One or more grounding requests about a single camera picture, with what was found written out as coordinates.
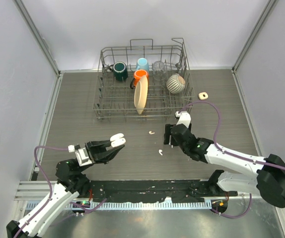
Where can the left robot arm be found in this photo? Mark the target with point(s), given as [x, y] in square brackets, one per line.
[71, 184]

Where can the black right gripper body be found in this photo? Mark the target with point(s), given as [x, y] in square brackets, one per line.
[184, 148]

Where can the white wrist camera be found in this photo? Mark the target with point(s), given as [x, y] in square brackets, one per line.
[183, 118]
[82, 155]

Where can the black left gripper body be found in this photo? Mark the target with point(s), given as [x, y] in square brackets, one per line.
[92, 152]

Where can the light blue mug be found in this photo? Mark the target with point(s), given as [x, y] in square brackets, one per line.
[142, 63]

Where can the white earbud charging case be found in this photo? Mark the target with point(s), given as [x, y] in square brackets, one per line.
[117, 140]

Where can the grey wire dish rack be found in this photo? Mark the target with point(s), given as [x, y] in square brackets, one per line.
[115, 100]

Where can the clear glass cup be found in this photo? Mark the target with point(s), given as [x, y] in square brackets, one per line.
[159, 70]

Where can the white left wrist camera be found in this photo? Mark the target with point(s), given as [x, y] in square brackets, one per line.
[82, 155]

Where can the dark green mug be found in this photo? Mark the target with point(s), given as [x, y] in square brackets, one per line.
[119, 70]

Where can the beige plate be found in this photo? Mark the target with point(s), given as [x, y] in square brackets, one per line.
[140, 95]

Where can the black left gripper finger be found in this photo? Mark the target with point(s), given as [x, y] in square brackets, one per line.
[111, 154]
[100, 145]

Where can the beige earbud charging case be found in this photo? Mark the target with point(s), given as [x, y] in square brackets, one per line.
[203, 96]

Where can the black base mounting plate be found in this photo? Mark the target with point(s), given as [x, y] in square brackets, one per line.
[152, 191]

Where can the striped ceramic bowl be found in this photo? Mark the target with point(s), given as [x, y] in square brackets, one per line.
[175, 84]

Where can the white slotted cable duct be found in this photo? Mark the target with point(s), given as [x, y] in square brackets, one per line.
[108, 206]

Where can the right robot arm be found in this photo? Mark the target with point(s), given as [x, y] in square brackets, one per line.
[256, 175]

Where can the orange mug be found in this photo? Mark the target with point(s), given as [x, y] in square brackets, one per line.
[138, 74]

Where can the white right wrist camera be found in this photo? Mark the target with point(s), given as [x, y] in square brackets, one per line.
[183, 118]

